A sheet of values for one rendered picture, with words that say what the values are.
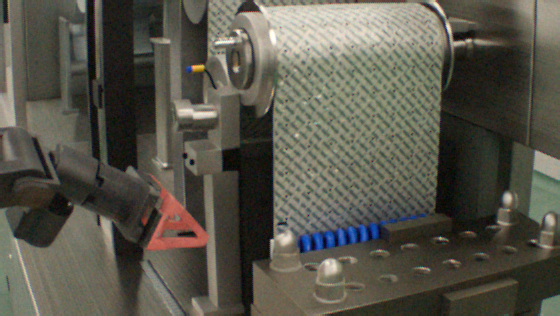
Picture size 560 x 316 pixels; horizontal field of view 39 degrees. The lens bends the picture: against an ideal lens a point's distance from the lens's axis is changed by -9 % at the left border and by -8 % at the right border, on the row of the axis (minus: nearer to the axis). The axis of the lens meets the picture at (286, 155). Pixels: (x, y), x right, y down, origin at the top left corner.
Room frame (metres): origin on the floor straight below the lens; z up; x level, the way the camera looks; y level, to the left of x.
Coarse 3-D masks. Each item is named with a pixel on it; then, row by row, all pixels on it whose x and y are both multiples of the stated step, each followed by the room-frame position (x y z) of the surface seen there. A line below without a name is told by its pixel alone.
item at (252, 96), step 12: (240, 24) 1.02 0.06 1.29; (252, 24) 0.99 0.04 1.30; (252, 36) 0.99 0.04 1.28; (264, 36) 0.98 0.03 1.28; (264, 48) 0.97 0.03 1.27; (264, 60) 0.97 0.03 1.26; (264, 72) 0.97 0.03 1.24; (252, 84) 0.99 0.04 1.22; (264, 84) 0.97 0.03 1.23; (240, 96) 1.02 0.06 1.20; (252, 96) 0.99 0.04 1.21
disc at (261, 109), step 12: (252, 0) 1.02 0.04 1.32; (240, 12) 1.05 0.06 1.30; (252, 12) 1.01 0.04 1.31; (264, 12) 0.99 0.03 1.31; (264, 24) 0.98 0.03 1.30; (276, 48) 0.96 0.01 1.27; (276, 60) 0.95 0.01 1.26; (276, 72) 0.95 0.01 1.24; (276, 84) 0.96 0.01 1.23; (264, 96) 0.98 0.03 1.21; (252, 108) 1.02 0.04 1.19; (264, 108) 0.98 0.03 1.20
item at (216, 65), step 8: (216, 56) 1.13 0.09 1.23; (224, 56) 1.13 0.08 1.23; (208, 64) 1.16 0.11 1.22; (216, 64) 1.14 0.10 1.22; (224, 64) 1.10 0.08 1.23; (216, 72) 1.14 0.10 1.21; (224, 72) 1.09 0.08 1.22; (208, 80) 1.17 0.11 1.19; (216, 80) 1.14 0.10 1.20; (224, 80) 1.11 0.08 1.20; (232, 88) 1.08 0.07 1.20
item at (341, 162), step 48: (384, 96) 1.03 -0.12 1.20; (432, 96) 1.05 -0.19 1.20; (288, 144) 0.97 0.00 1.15; (336, 144) 1.00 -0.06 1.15; (384, 144) 1.03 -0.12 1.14; (432, 144) 1.06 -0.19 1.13; (288, 192) 0.97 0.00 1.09; (336, 192) 1.00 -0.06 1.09; (384, 192) 1.03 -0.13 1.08; (432, 192) 1.06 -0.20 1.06
